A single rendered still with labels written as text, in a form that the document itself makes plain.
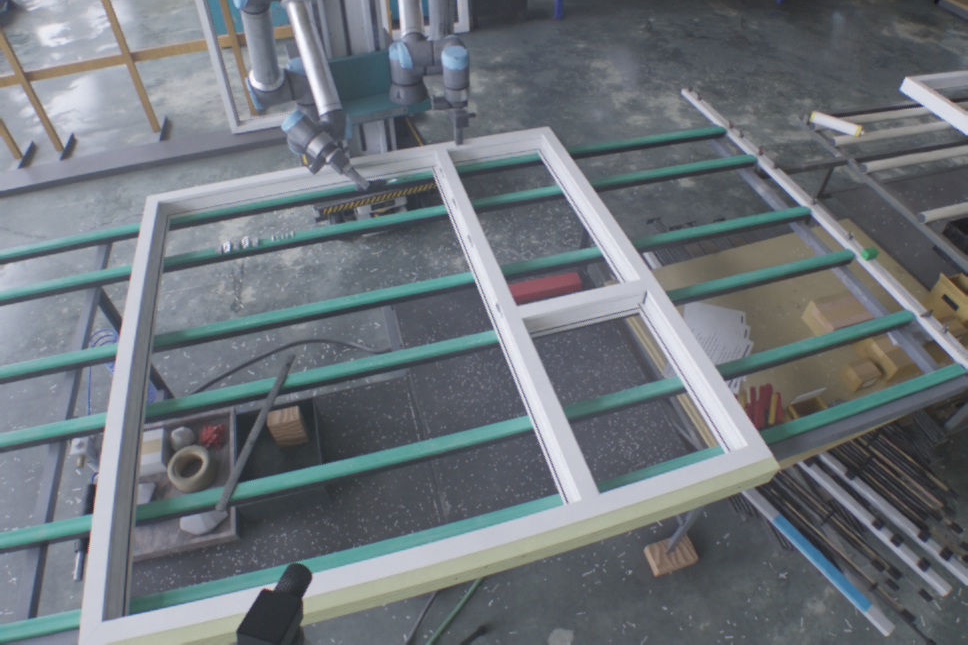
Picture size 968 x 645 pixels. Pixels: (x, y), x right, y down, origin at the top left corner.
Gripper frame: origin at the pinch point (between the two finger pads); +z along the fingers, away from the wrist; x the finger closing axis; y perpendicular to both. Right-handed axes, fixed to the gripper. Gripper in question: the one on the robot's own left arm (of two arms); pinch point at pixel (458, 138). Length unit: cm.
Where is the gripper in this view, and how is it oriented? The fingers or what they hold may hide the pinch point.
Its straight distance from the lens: 220.9
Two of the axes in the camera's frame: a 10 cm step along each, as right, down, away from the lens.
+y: 9.6, -2.0, 2.0
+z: 0.0, 7.0, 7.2
